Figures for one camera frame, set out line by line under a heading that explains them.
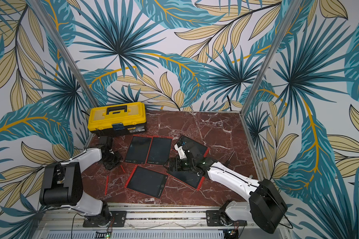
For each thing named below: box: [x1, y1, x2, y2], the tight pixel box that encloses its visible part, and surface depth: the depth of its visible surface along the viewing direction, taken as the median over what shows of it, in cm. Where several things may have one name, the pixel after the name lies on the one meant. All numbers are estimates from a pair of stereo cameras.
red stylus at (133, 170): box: [124, 164, 139, 189], surface depth 90 cm
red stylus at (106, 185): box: [104, 175, 109, 197], surface depth 85 cm
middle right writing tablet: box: [165, 170, 202, 190], surface depth 87 cm
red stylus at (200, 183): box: [196, 176, 205, 191], surface depth 87 cm
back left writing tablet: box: [144, 135, 174, 166], surface depth 100 cm
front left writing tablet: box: [124, 164, 169, 200], surface depth 88 cm
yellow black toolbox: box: [87, 101, 148, 136], surface depth 97 cm
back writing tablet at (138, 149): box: [123, 134, 154, 165], surface depth 100 cm
